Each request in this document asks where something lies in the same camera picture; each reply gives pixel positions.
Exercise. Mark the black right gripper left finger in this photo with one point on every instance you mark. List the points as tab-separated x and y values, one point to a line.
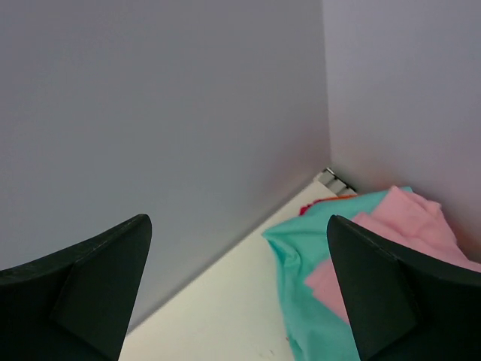
76	303

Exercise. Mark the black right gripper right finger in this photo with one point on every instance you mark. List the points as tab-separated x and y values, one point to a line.
403	304

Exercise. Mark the pink folded t-shirt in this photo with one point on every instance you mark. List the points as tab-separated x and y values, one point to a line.
406	219

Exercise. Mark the mint green folded t-shirt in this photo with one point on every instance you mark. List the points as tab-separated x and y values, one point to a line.
299	245

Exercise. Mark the red folded t-shirt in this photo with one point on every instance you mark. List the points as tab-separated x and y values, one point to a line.
303	210

